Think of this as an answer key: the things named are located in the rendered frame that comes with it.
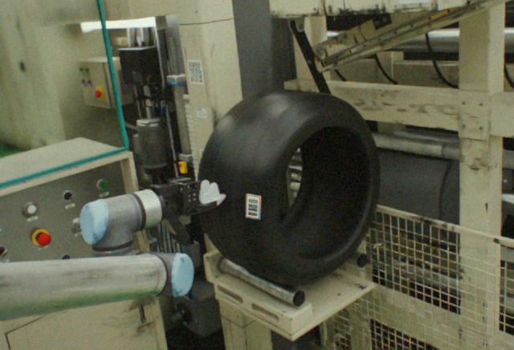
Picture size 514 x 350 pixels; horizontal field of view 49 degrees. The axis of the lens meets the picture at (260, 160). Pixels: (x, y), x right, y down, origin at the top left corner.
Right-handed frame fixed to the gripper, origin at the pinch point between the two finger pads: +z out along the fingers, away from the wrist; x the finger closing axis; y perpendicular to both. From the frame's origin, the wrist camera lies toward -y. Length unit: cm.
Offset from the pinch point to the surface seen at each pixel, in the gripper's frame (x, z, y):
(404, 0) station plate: -26, 40, 49
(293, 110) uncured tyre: -8.3, 18.5, 22.1
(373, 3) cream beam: -16, 40, 49
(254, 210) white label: -10.1, 2.7, -1.5
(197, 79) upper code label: 31.8, 16.7, 28.5
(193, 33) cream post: 31, 15, 42
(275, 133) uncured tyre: -8.8, 11.3, 16.9
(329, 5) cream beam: -1, 40, 49
